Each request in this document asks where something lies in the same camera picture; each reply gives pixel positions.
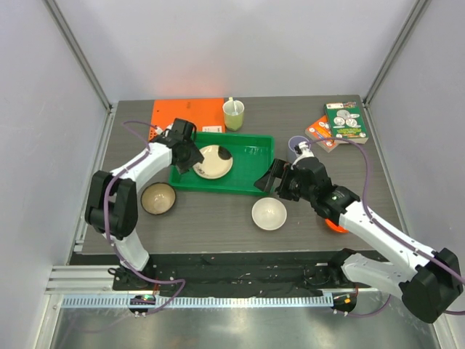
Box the cream plate with black mark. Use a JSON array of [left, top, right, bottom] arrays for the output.
[[193, 145, 233, 180]]

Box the white bowl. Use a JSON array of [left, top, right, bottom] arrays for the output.
[[251, 198, 287, 231]]

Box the dark brown bowl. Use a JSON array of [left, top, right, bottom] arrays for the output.
[[141, 182, 177, 215]]

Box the orange bowl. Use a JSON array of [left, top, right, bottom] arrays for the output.
[[325, 219, 348, 233]]

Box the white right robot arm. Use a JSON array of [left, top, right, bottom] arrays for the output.
[[254, 156, 464, 324]]

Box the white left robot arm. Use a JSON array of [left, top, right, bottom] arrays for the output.
[[84, 119, 203, 290]]

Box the green plastic bin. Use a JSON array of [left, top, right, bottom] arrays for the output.
[[169, 132, 275, 196]]

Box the orange notebook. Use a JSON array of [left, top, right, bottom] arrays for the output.
[[150, 98, 226, 132]]

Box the lavender cup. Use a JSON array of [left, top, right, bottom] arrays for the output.
[[286, 135, 309, 163]]

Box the orange small book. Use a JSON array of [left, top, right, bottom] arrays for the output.
[[305, 115, 337, 153]]

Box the olive green mug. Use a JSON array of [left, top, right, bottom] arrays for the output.
[[222, 100, 245, 131]]

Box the white spoon in mug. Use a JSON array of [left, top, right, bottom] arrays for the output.
[[228, 97, 239, 115]]

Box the green coin book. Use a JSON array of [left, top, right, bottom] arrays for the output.
[[324, 101, 368, 144]]

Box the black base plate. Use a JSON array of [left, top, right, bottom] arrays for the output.
[[112, 250, 368, 292]]

